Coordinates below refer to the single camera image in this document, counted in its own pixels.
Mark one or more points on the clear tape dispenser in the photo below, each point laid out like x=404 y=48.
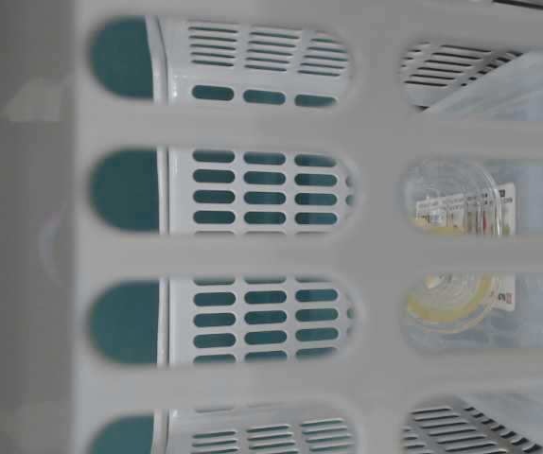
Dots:
x=459 y=198

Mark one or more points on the white plastic shopping basket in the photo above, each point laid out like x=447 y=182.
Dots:
x=56 y=122

